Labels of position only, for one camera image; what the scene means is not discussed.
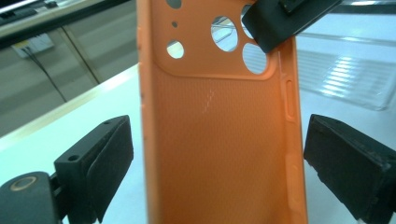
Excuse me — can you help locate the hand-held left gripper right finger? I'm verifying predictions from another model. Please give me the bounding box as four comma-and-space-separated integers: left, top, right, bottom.
303, 114, 396, 224

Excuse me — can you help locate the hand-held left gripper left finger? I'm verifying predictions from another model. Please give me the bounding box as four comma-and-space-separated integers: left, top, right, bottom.
54, 115, 134, 224

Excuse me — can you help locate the clear plastic tray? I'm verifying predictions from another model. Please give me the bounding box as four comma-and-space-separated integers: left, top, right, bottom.
211, 17, 396, 112

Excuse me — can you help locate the orange phone case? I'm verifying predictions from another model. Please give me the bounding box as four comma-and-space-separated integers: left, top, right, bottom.
136, 0, 309, 224

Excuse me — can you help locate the beige cabinet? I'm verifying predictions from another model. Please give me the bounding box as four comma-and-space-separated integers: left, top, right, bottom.
0, 0, 141, 138

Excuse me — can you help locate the black floor cable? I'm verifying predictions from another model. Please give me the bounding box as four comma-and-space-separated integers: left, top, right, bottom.
22, 46, 68, 104

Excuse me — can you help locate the white wall outlet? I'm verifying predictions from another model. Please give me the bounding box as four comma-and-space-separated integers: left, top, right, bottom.
12, 33, 56, 60

